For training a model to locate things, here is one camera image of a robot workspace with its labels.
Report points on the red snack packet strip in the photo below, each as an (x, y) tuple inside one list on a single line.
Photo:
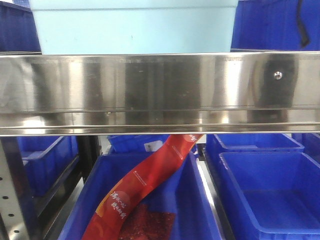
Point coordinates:
[(130, 190)]

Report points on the shelf bin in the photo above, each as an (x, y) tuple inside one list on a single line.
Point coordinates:
[(120, 144), (247, 143), (271, 196)]

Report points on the blue bin upper left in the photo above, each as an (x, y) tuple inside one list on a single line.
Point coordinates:
[(17, 29)]

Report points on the perforated steel shelf upright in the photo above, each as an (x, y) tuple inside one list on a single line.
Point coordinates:
[(17, 208)]

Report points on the blue bin far left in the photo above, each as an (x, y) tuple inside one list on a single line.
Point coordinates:
[(45, 158)]

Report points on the light blue plastic bin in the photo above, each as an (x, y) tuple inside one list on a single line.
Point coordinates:
[(78, 27)]

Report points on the blue bin with red packet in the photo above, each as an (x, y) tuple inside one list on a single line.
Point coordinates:
[(182, 194)]

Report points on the blue bin upper right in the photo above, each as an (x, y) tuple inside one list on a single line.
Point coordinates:
[(284, 25)]

